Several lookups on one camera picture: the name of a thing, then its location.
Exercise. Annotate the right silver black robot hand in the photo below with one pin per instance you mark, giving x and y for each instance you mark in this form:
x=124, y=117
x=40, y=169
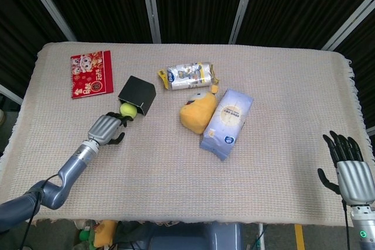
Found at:
x=354, y=179

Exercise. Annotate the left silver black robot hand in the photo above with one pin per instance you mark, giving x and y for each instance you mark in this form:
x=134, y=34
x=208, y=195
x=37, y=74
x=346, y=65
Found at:
x=104, y=130

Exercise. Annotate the yellow tennis ball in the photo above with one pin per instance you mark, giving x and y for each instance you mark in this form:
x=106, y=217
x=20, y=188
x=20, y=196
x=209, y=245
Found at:
x=128, y=110

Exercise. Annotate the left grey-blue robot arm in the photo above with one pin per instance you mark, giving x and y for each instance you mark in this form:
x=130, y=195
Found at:
x=70, y=168

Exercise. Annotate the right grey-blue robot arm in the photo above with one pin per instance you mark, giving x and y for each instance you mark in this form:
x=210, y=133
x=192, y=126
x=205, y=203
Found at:
x=364, y=226

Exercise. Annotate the small black open box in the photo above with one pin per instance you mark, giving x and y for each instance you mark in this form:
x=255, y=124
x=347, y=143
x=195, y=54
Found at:
x=137, y=90

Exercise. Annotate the red spiral desk calendar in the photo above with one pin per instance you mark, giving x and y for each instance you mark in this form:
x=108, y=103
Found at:
x=92, y=75

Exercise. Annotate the yellow floor tape strip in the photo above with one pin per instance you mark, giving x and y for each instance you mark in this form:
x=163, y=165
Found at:
x=299, y=236

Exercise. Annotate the beige woven tablecloth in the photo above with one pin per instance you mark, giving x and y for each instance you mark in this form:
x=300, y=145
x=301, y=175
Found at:
x=175, y=179

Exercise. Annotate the silver yellow snack bag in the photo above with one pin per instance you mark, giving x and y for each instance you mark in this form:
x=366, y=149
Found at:
x=189, y=75

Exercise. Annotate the yellow green plush toy pile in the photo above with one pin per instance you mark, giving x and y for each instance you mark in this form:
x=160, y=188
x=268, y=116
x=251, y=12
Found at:
x=98, y=234

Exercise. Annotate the light blue tissue pack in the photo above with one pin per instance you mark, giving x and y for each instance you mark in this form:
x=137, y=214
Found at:
x=228, y=121

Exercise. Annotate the grey-blue robot torso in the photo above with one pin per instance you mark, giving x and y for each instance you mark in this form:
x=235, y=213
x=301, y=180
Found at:
x=196, y=236

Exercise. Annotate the white partition frame post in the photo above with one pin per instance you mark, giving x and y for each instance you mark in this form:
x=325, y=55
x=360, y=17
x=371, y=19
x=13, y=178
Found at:
x=150, y=5
x=10, y=93
x=243, y=7
x=48, y=4
x=348, y=21

